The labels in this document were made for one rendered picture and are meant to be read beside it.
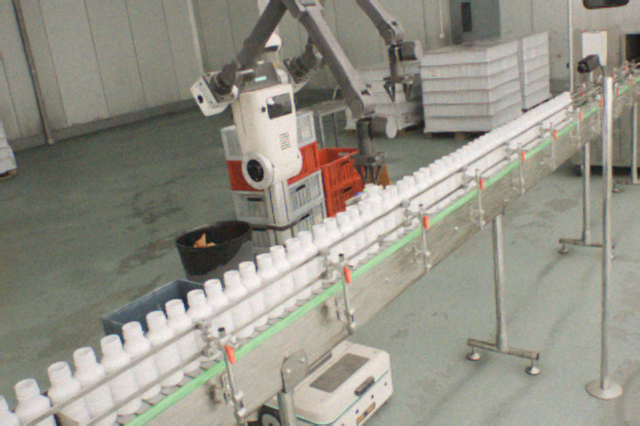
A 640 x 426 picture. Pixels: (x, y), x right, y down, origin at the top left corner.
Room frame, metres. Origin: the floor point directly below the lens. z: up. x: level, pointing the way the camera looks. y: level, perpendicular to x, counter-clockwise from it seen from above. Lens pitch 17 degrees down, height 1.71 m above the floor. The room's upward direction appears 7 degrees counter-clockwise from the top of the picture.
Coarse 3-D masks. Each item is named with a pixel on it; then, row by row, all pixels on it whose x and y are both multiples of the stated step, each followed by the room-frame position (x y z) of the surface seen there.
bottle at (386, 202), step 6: (384, 192) 1.94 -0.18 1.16; (384, 198) 1.91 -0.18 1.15; (384, 204) 1.90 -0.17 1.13; (390, 204) 1.91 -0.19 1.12; (384, 210) 1.90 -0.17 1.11; (390, 216) 1.90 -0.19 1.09; (384, 222) 1.90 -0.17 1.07; (390, 222) 1.90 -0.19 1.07; (390, 228) 1.90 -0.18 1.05; (390, 234) 1.90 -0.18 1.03; (396, 234) 1.91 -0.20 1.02; (384, 240) 1.90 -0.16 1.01; (390, 240) 1.90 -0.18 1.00
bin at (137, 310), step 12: (168, 288) 1.90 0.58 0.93; (180, 288) 1.94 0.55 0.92; (192, 288) 1.90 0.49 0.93; (204, 288) 1.86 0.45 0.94; (144, 300) 1.83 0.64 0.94; (156, 300) 1.86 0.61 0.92; (168, 300) 1.90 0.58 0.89; (120, 312) 1.75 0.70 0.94; (132, 312) 1.79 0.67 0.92; (144, 312) 1.82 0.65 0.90; (108, 324) 1.68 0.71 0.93; (120, 324) 1.64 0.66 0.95; (144, 324) 1.81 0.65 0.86; (120, 336) 1.65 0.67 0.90
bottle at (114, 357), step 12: (108, 336) 1.13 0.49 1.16; (108, 348) 1.09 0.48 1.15; (120, 348) 1.11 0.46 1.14; (108, 360) 1.09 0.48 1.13; (120, 360) 1.09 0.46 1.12; (108, 372) 1.08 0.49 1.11; (132, 372) 1.11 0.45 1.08; (108, 384) 1.09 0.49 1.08; (120, 384) 1.08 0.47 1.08; (132, 384) 1.10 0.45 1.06; (120, 396) 1.08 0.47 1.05; (120, 408) 1.08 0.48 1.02; (132, 408) 1.09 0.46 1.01
